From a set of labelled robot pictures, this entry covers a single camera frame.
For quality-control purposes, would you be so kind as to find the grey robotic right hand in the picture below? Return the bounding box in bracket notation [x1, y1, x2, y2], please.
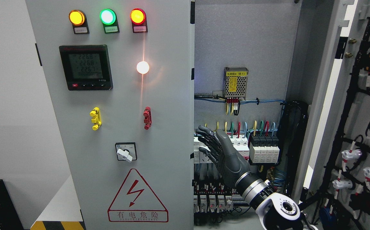
[196, 126, 249, 188]

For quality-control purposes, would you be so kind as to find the grey cabinet door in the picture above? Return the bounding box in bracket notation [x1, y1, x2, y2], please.
[26, 0, 193, 230]
[287, 0, 370, 230]

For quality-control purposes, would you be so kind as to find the red indicator lamp left door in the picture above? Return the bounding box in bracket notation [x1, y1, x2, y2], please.
[130, 8, 146, 25]

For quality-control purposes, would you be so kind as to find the green indicator lamp left door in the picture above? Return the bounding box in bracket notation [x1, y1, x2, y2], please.
[99, 8, 116, 25]

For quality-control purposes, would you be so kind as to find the yellow indicator lamp left door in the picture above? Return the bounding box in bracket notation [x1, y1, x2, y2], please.
[68, 9, 85, 26]

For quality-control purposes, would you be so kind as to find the white socket breaker row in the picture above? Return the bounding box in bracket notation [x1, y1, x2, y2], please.
[194, 137, 249, 164]

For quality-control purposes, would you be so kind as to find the black surge protector block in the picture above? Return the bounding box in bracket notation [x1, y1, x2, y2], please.
[249, 134, 280, 166]

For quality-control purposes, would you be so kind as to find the perforated metal power supply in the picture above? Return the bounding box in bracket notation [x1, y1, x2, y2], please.
[223, 67, 248, 98]

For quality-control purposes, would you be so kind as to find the red electric hazard sticker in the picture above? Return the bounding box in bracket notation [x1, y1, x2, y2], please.
[107, 168, 169, 222]

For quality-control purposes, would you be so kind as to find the yellow test terminal block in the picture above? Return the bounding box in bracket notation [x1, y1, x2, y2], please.
[90, 107, 102, 131]

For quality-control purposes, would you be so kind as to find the black digital power meter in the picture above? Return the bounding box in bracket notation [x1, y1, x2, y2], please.
[59, 44, 113, 91]

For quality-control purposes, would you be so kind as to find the black spiral cable loom right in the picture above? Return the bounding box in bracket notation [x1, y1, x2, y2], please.
[281, 101, 310, 198]

